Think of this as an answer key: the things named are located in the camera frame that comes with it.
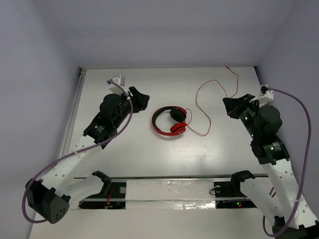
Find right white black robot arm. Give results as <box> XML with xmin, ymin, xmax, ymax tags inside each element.
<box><xmin>223</xmin><ymin>94</ymin><xmax>319</xmax><ymax>239</ymax></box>

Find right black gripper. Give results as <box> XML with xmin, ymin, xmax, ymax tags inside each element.
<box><xmin>223</xmin><ymin>94</ymin><xmax>260</xmax><ymax>140</ymax></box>

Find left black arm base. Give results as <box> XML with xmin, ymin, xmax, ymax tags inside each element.
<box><xmin>79</xmin><ymin>171</ymin><xmax>127</xmax><ymax>210</ymax></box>

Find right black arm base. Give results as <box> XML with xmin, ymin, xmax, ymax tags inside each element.
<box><xmin>209</xmin><ymin>170</ymin><xmax>256</xmax><ymax>209</ymax></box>

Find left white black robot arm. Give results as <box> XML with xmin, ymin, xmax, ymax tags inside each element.
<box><xmin>21</xmin><ymin>83</ymin><xmax>150</xmax><ymax>224</ymax></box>

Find red headphone cable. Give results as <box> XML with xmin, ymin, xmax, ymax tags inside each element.
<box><xmin>183</xmin><ymin>65</ymin><xmax>240</xmax><ymax>136</ymax></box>

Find red black headphones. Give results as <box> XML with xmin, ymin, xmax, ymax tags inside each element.
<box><xmin>151</xmin><ymin>106</ymin><xmax>187</xmax><ymax>136</ymax></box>

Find silver foil tape strip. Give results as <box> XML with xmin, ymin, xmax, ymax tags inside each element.
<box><xmin>125</xmin><ymin>179</ymin><xmax>216</xmax><ymax>210</ymax></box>

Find metal side rail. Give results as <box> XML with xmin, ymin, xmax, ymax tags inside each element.
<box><xmin>59</xmin><ymin>67</ymin><xmax>87</xmax><ymax>157</ymax></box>

